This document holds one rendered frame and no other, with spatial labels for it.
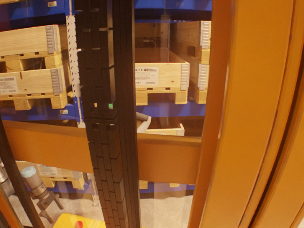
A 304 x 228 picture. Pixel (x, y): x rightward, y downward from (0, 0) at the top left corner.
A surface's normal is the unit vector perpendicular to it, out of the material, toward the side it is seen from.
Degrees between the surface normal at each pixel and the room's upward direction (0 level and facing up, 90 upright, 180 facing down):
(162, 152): 90
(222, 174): 90
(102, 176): 90
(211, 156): 90
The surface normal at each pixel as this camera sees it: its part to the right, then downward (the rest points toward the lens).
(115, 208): -0.15, 0.40
